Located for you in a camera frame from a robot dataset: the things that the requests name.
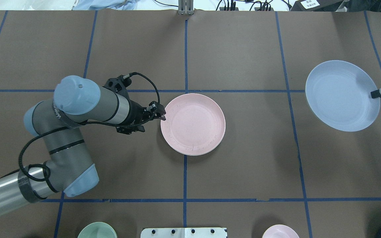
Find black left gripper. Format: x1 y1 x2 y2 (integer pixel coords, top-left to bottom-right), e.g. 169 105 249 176
104 76 166 135

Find light blue plate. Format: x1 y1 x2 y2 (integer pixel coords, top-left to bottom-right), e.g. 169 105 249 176
305 60 380 132

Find pink plate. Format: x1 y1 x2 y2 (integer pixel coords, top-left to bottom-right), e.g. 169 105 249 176
160 93 226 156

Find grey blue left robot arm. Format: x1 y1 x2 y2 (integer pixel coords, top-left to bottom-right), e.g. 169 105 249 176
0 72 165 216

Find black box with label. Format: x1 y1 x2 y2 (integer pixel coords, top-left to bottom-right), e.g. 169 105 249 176
290 0 351 12

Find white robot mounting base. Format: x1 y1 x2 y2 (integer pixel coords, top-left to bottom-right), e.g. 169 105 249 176
140 227 228 238

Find light blue cloth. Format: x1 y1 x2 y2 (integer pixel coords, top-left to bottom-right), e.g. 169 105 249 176
72 0 137 11

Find green bowl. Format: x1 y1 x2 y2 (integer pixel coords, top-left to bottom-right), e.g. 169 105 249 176
77 222 118 238

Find pink bowl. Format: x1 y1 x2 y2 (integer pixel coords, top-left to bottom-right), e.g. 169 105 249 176
262 224 299 238

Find grey metal camera post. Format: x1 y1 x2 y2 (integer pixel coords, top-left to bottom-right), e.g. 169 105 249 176
178 0 194 15

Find black cables behind table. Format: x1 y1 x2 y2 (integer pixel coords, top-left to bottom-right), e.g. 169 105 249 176
153 0 292 12

